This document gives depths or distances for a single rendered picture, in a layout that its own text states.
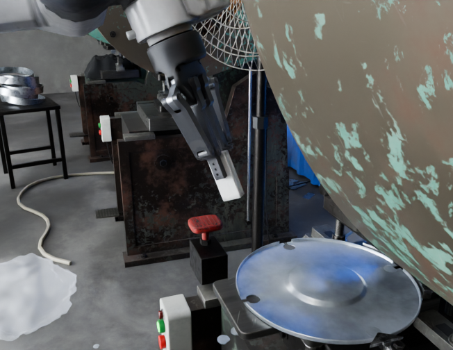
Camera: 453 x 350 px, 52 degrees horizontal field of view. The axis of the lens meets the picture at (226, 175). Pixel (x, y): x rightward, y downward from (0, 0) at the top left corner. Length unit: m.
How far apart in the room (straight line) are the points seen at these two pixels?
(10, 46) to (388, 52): 7.07
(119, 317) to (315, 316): 1.41
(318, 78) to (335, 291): 0.56
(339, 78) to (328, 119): 0.04
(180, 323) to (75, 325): 1.10
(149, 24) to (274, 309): 0.44
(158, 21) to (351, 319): 0.49
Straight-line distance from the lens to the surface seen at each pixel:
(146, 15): 0.62
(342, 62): 0.21
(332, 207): 0.75
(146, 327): 1.97
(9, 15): 0.72
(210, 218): 1.04
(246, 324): 0.69
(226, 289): 0.76
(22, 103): 3.57
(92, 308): 2.12
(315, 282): 0.78
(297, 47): 0.24
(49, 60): 7.19
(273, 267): 0.82
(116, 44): 1.89
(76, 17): 0.64
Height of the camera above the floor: 1.21
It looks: 20 degrees down
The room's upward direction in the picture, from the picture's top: straight up
